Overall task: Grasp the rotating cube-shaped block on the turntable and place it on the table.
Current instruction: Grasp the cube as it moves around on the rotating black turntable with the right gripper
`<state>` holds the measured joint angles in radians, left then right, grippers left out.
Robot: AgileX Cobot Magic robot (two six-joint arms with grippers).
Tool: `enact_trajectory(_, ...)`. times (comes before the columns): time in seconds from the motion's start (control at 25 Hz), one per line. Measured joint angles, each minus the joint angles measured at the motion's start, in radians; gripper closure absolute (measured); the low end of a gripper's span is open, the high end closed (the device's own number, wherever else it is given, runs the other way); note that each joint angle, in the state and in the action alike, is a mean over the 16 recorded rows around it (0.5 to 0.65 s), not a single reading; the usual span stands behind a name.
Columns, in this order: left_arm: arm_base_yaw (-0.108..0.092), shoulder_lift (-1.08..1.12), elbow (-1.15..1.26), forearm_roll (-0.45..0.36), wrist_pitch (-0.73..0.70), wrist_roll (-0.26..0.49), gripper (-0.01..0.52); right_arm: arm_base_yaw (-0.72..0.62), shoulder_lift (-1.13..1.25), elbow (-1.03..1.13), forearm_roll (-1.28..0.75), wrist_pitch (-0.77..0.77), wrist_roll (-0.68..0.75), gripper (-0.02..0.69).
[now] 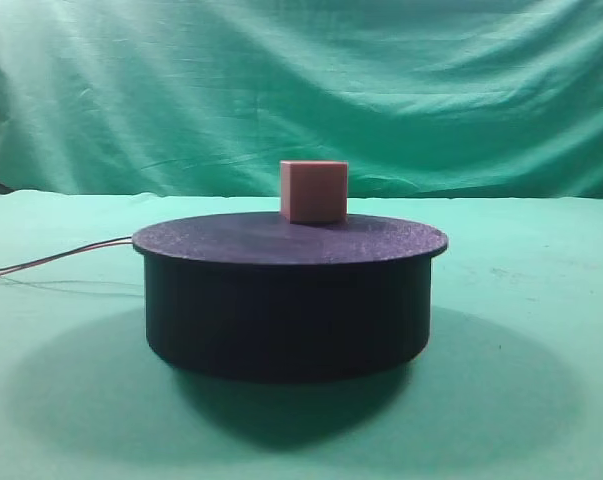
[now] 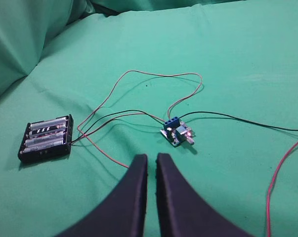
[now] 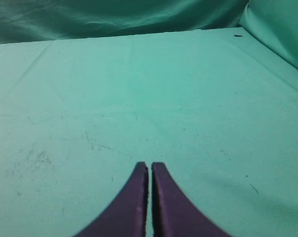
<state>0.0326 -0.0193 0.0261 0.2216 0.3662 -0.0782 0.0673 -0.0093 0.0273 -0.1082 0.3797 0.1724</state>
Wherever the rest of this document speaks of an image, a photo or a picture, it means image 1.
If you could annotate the pink foam cube block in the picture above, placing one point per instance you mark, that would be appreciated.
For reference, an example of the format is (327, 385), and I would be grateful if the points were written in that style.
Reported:
(313, 191)

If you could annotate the black round turntable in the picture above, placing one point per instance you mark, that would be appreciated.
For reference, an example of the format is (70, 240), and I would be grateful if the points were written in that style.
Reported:
(253, 297)

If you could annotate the green backdrop cloth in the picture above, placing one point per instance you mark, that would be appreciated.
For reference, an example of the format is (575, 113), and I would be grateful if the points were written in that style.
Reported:
(206, 98)

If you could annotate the green table cloth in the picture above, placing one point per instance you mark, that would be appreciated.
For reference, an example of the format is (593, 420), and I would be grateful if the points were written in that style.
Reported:
(510, 386)

